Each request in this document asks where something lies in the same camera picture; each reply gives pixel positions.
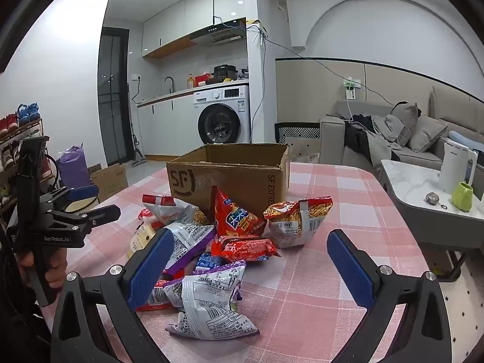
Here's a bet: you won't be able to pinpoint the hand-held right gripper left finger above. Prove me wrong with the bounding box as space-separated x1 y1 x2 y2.
51 228 178 363

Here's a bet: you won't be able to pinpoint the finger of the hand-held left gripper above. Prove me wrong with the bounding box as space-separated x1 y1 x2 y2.
51 204 122 235
40 185 100 214

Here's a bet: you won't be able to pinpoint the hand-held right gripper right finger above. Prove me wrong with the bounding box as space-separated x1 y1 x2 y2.
327 229 452 363

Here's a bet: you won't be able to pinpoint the small red snack packet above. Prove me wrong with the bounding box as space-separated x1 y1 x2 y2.
135 278 184 312

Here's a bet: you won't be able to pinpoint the cream yellow snack packet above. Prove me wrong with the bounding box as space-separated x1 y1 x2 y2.
128 222 156 260

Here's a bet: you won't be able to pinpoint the silver purple-edged snack packet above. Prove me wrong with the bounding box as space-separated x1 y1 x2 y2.
161 222 217 277

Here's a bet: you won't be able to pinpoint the blue snack packet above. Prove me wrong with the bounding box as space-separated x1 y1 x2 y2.
194 253 227 275

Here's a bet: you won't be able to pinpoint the large purple silver snack packet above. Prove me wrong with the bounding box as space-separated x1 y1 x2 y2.
165 262 261 341

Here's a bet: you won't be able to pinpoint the orange noodle snack packet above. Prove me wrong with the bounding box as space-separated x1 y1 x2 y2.
263 196 334 250

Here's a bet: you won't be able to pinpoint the red triangular chips packet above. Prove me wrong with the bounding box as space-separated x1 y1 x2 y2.
211 186 266 240

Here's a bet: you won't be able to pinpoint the brown cardboard box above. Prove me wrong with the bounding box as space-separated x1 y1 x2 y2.
166 143 291 216

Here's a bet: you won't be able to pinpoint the person's left forearm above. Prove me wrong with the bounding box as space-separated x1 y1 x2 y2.
0 283 51 363

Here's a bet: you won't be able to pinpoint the person's left hand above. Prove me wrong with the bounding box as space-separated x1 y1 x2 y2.
17 249 69 292

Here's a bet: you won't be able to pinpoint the round beige stool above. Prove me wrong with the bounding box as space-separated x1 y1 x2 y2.
66 196 100 213

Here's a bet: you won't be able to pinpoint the purple bag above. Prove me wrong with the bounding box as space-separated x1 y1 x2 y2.
57 144 91 190

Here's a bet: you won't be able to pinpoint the small floor cardboard box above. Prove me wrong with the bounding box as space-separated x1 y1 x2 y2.
89 163 130 202

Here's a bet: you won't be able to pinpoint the upright floor mop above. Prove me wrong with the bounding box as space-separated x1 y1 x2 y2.
130 83 146 167

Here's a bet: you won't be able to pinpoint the pink plaid tablecloth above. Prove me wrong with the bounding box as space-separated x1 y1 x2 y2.
40 161 447 363

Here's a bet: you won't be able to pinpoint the wooden shoe rack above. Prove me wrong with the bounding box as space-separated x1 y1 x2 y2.
0 117 57 212

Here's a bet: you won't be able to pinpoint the blue shoes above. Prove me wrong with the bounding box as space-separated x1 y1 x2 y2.
17 103 40 125

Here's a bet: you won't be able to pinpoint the dark glass door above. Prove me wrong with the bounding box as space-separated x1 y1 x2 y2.
97 26 131 167

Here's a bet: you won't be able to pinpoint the marble coffee table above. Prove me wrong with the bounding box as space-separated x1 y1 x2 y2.
378 159 484 282

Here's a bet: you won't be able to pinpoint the red shoes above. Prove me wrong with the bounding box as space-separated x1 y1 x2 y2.
0 113 19 137

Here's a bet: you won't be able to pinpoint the metal tea infuser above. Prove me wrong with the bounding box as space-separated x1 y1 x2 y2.
425 192 449 210

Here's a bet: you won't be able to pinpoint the white lower kitchen cabinet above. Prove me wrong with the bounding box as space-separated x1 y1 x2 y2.
137 90 201 161

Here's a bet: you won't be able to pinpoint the grey sofa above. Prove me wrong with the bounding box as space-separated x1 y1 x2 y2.
319 85 484 182

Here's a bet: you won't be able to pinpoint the black garment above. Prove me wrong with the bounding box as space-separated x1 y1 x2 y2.
345 115 379 159

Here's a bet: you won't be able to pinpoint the green cup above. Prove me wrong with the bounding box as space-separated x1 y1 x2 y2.
451 182 474 211

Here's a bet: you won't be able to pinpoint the grey jacket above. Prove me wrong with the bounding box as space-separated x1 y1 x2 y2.
368 114 405 159

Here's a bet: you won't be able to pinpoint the white electric kettle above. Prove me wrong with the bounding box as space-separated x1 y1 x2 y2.
438 139 479 195

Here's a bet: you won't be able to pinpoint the light grey pillow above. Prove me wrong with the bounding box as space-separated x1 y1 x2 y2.
408 115 447 154

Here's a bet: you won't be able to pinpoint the dark grey pillow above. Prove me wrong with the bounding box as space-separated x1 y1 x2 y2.
389 102 421 147

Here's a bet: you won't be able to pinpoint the white washing machine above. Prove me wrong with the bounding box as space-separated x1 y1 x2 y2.
193 85 252 145

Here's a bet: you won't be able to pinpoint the light blue blanket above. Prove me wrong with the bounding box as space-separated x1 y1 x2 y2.
448 130 484 152

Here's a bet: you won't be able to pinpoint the black pressure cooker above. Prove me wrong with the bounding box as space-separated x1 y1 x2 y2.
213 64 239 83

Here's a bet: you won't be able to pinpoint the white upper kitchen cabinets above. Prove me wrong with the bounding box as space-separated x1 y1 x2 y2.
142 0 246 59

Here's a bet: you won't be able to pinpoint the steel range hood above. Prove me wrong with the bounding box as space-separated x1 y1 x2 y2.
190 17 247 47

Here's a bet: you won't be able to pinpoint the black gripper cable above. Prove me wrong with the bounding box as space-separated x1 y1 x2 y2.
43 153 63 191

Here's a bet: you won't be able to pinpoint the green wall power adapter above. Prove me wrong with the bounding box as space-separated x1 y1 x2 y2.
343 77 361 101

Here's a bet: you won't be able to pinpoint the black wall cable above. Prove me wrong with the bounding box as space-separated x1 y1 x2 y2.
246 23 396 106

